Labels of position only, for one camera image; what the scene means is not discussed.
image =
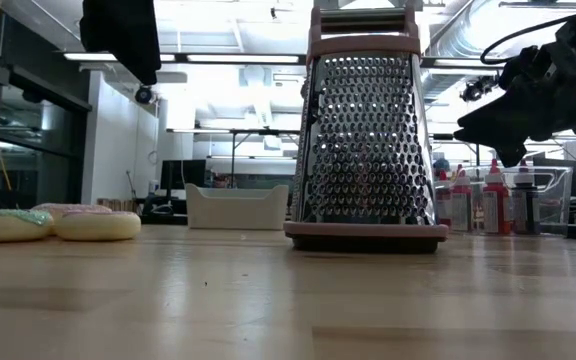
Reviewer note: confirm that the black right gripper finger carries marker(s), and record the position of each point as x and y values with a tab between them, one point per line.
510	147
503	117

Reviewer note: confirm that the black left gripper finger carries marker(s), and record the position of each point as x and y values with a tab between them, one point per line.
123	30

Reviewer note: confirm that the yellow food colouring bottle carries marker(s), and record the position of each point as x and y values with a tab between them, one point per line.
456	174

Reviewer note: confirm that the red food colouring bottle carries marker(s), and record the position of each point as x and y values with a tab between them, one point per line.
462	210
444	205
496	210

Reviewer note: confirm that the purple food colouring bottle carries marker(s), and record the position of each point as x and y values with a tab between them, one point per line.
525	210

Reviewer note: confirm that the pink frosted donut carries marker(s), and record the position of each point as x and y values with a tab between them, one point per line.
98	226

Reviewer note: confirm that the black ceiling spotlight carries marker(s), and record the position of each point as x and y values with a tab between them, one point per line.
475	91

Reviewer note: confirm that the ceiling light strip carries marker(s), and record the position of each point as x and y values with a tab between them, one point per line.
243	58
83	56
448	63

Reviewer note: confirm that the person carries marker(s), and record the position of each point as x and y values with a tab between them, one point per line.
441	164

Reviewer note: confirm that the clear plastic bin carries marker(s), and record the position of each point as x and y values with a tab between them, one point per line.
555	210

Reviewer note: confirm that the pink steel box grater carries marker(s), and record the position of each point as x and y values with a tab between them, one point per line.
363	150

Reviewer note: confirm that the brown wooden stack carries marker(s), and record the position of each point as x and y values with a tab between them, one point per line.
118	205

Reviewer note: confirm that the black bag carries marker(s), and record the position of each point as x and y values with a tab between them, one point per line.
163	206

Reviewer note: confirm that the grey plastic bin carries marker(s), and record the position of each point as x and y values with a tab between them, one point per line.
238	210

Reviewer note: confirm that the green frosted donut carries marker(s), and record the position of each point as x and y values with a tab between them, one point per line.
3	227

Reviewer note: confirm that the black frame desk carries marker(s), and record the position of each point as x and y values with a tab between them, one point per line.
248	131
477	150

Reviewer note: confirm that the black security camera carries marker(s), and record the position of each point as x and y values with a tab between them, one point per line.
144	95

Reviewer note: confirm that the silver ventilation duct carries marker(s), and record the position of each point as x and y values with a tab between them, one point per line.
463	30

